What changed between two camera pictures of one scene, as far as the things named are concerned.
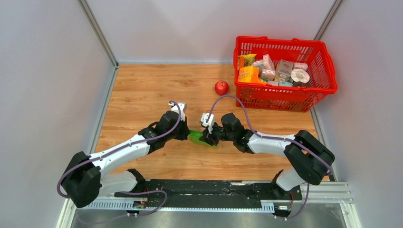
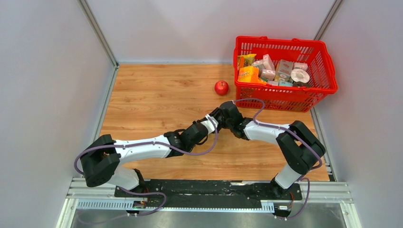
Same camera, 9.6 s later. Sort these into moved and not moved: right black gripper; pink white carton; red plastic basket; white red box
Moved: right black gripper
Not moved: white red box; red plastic basket; pink white carton
